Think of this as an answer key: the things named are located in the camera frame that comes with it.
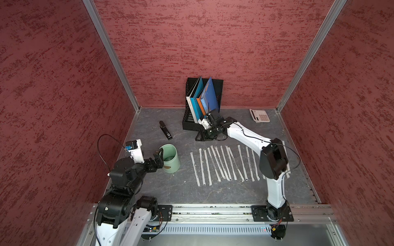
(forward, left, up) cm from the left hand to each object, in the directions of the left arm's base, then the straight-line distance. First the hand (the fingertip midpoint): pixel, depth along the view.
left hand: (153, 154), depth 66 cm
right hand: (+16, -20, -14) cm, 30 cm away
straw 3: (0, -41, -27) cm, 49 cm away
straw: (+8, -34, -27) cm, 44 cm away
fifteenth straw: (+7, -22, -26) cm, 35 cm away
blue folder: (+38, -26, 0) cm, 46 cm away
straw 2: (+8, -36, -27) cm, 46 cm away
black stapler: (+33, +5, -23) cm, 40 cm away
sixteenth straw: (+9, -31, -27) cm, 42 cm away
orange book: (+33, -21, 0) cm, 39 cm away
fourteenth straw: (+5, -25, -27) cm, 37 cm away
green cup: (+2, -6, -14) cm, 15 cm away
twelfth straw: (+5, -74, -27) cm, 79 cm away
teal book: (+42, -20, +2) cm, 46 cm away
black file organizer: (+55, -33, -6) cm, 64 cm away
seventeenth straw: (+4, -18, -27) cm, 33 cm away
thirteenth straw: (+8, -29, -28) cm, 41 cm away
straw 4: (-2, -45, -27) cm, 53 cm away
